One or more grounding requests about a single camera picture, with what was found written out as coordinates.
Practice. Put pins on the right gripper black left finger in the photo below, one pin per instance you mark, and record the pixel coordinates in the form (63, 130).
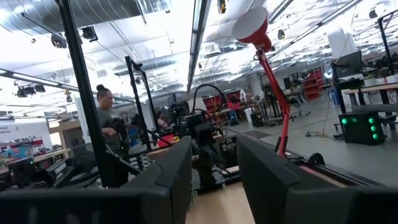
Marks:
(93, 207)

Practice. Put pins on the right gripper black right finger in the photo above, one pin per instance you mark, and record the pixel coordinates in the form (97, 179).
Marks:
(295, 202)

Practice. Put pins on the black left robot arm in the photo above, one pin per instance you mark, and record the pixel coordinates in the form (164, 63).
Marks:
(202, 130)

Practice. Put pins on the red shelf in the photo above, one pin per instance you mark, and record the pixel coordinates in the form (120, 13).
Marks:
(314, 84)

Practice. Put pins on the black Trossen labelled base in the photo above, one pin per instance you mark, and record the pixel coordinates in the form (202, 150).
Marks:
(60, 171)

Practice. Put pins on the black box with green lights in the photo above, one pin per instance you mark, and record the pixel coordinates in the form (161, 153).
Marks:
(357, 130)

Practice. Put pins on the white bin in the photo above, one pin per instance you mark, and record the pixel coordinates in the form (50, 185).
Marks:
(248, 116)

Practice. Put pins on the seated person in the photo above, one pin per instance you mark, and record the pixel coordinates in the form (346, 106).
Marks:
(295, 90)

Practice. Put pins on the red desk lamp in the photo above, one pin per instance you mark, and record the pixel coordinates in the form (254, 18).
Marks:
(273, 77)

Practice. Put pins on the red cabinet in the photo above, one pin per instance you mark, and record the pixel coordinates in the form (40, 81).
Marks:
(213, 101)

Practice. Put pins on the wooden desk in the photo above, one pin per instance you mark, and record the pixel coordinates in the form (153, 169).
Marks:
(373, 87)

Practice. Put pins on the black monitor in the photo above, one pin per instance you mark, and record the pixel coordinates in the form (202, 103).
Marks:
(348, 63)

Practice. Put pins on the white cylinder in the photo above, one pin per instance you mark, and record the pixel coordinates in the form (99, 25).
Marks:
(340, 43)

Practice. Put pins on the black rounded rail clamp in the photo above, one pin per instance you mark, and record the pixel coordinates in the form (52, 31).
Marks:
(315, 158)

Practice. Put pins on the black table frame rail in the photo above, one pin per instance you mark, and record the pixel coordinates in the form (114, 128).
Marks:
(342, 177)

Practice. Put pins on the thin black frame post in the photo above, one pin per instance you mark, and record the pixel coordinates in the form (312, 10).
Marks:
(136, 93)

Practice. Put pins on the thick black frame post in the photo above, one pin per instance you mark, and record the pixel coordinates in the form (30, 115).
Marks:
(81, 77)

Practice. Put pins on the black overhead camera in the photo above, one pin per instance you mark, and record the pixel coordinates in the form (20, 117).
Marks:
(59, 40)
(89, 33)

